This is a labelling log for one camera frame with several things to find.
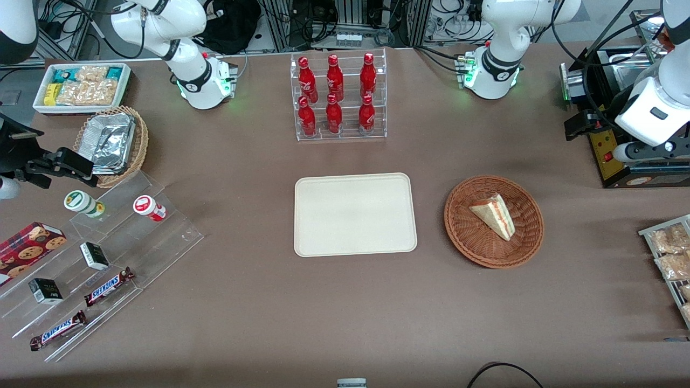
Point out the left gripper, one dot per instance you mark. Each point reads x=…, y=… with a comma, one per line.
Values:
x=609, y=110

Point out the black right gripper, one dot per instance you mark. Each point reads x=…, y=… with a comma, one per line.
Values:
x=12, y=151

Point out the triangular sandwich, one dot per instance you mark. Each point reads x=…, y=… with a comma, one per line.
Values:
x=496, y=215

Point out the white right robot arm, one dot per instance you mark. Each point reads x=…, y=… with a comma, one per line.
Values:
x=194, y=81

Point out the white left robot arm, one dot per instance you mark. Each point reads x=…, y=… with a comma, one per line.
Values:
x=501, y=54

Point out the light oval wicker basket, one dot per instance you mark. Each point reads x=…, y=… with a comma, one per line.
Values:
x=140, y=145

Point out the brown round wicker basket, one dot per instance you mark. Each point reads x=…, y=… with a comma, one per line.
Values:
x=474, y=237

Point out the tray of wrapped snacks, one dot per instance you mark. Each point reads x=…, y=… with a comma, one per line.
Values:
x=674, y=288

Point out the beige rectangular tray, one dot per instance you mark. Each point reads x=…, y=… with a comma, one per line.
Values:
x=353, y=215

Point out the green lid small jar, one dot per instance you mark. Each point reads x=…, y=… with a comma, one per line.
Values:
x=81, y=202

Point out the black hot food display machine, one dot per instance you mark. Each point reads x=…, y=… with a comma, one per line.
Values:
x=609, y=159

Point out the stacked aluminium foil trays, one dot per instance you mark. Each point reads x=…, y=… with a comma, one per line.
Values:
x=110, y=143

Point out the yellow snack packet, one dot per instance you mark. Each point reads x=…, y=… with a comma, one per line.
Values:
x=50, y=94

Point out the clear bag of crackers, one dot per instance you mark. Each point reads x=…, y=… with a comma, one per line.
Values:
x=86, y=92
x=91, y=73

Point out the red plaid cookie box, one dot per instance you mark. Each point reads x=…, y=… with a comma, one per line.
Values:
x=27, y=250

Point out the small black carton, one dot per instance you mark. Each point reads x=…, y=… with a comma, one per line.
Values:
x=94, y=256
x=46, y=291

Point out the teal snack packet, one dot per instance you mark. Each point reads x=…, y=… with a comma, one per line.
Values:
x=63, y=75
x=114, y=73

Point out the red lid small jar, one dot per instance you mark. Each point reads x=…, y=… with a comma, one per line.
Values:
x=146, y=206

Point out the white rectangular snack bin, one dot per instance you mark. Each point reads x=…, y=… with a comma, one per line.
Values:
x=125, y=86

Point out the clear acrylic stepped display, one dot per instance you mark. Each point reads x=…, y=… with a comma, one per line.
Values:
x=156, y=242

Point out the brown snickers bar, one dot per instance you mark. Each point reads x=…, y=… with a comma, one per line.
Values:
x=58, y=330
x=108, y=286

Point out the clear bag of fried snacks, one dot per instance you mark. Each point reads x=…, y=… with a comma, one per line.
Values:
x=674, y=267
x=668, y=240

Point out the red cola bottle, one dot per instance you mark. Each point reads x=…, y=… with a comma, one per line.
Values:
x=366, y=117
x=333, y=117
x=335, y=78
x=368, y=75
x=307, y=81
x=307, y=119

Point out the black fabric bag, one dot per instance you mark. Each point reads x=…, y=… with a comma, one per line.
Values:
x=232, y=27

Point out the clear acrylic bottle rack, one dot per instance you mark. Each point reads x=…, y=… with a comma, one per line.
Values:
x=347, y=137

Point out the white power strip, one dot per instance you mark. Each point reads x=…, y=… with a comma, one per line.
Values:
x=348, y=39

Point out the small grey box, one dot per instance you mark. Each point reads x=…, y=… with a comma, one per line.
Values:
x=351, y=383

